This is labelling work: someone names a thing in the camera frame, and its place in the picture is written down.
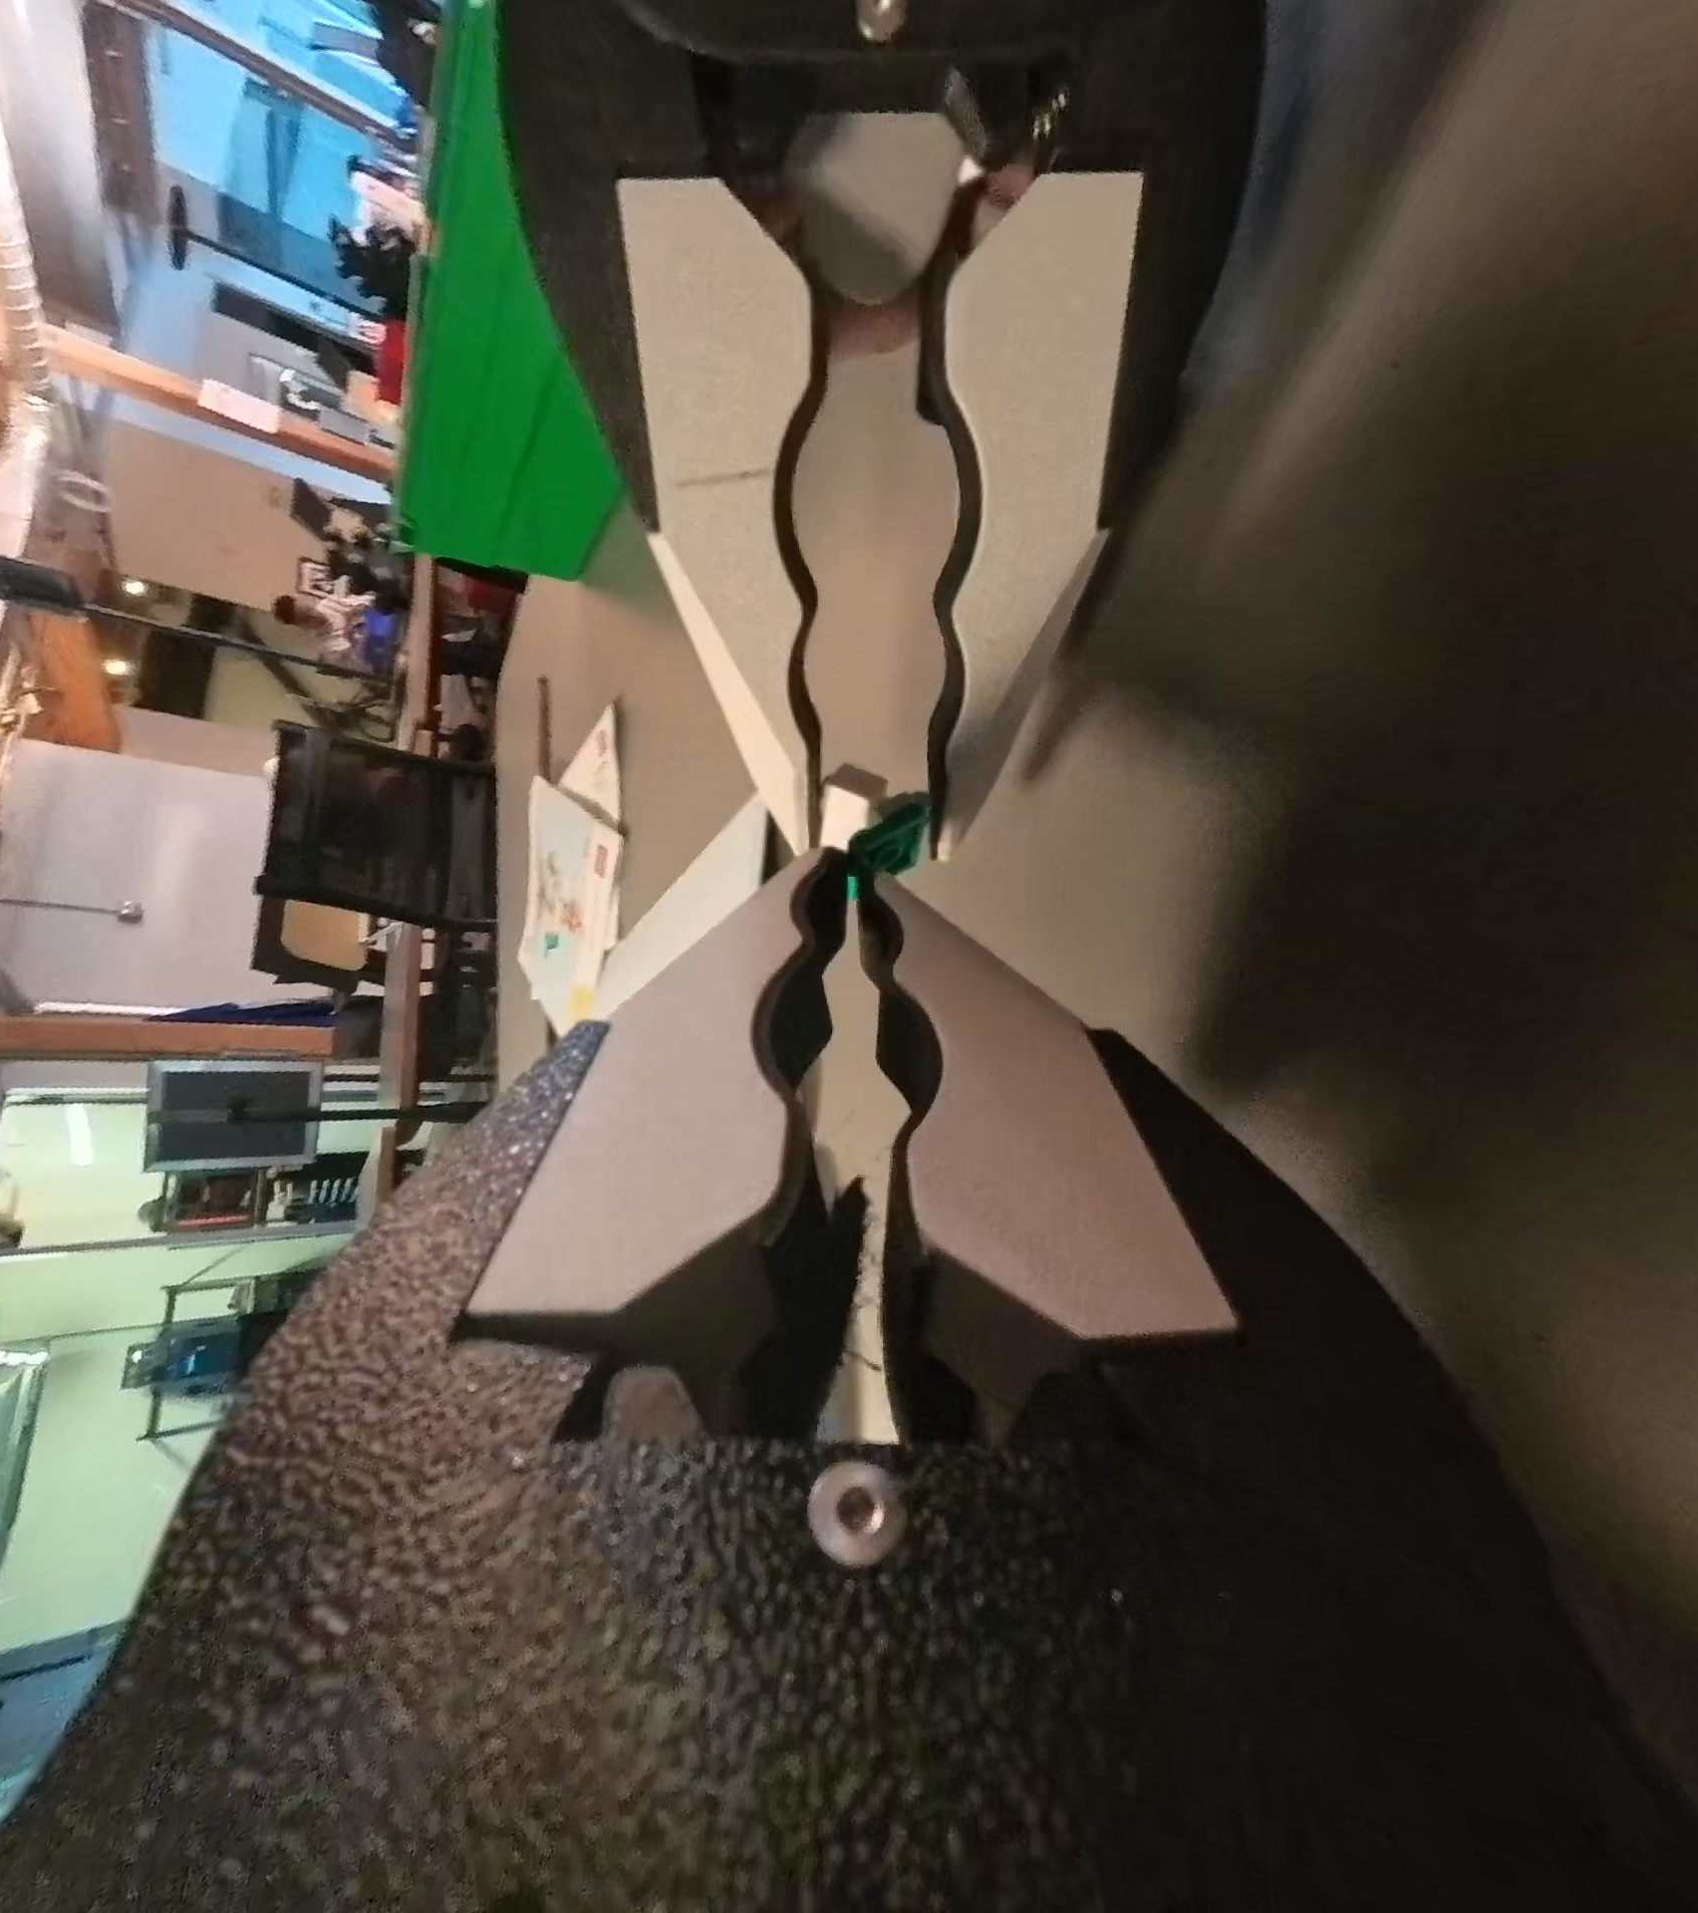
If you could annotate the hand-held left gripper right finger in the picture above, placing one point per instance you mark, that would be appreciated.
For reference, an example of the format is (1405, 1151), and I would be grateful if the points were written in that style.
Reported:
(1072, 1179)

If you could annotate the green mint lego plate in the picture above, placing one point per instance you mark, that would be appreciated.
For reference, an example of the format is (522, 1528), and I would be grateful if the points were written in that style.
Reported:
(891, 838)

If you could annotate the small closed instruction booklet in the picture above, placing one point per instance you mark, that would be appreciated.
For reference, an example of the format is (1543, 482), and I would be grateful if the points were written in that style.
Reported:
(564, 896)
(594, 747)

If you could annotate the open instruction booklet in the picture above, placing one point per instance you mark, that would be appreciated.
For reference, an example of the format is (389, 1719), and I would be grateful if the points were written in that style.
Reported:
(670, 926)

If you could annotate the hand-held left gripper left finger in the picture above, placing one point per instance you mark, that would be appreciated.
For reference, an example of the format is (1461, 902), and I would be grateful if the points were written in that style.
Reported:
(640, 1179)

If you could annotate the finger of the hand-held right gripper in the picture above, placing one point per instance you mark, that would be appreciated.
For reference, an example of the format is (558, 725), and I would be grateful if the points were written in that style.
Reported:
(1058, 372)
(708, 372)

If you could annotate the white lego brick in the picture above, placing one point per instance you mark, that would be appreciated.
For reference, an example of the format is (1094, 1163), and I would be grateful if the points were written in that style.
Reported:
(849, 807)

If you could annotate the green plastic bin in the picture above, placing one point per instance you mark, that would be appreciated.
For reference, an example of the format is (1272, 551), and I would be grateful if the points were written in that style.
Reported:
(490, 372)

